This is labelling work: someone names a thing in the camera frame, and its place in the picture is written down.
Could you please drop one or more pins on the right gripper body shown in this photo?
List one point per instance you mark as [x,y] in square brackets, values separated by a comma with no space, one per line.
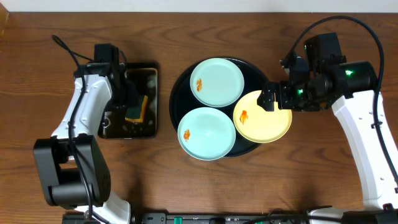
[302,96]

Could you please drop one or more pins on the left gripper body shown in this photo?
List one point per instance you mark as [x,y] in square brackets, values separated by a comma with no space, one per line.
[131,95]

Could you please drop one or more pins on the green and yellow sponge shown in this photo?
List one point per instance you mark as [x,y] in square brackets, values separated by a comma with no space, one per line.
[136,113]

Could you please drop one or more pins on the light blue plate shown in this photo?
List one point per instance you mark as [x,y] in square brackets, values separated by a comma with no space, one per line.
[216,82]
[206,134]

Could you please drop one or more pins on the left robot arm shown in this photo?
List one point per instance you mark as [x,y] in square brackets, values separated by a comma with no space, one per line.
[72,170]

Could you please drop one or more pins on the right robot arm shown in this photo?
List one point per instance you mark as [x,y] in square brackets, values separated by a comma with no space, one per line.
[349,89]

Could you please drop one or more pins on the black rectangular water tray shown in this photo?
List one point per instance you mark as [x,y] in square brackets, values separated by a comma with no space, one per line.
[114,125]

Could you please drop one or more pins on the yellow plate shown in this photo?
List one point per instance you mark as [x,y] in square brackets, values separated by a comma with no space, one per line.
[258,125]

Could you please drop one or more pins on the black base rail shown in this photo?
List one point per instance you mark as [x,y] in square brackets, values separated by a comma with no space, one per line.
[161,218]

